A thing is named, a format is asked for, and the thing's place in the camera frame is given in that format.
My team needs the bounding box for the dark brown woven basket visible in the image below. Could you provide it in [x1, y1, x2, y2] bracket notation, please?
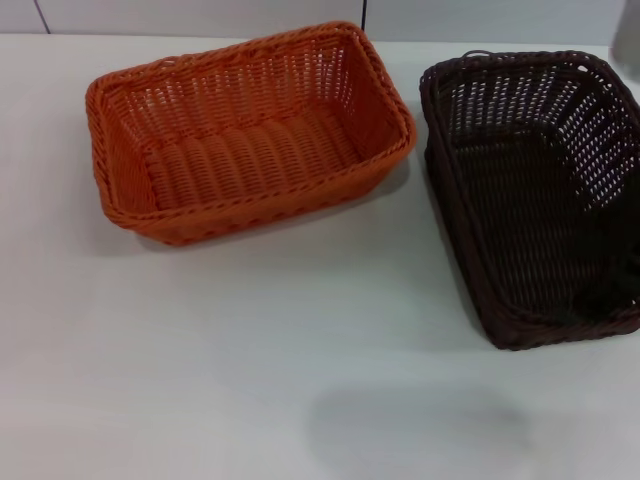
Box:
[418, 48, 640, 351]

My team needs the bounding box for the orange woven plastic basket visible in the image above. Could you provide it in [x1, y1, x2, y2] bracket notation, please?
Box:
[84, 19, 419, 247]

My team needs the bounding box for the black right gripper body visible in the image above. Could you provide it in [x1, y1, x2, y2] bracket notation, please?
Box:
[603, 170, 640, 284]

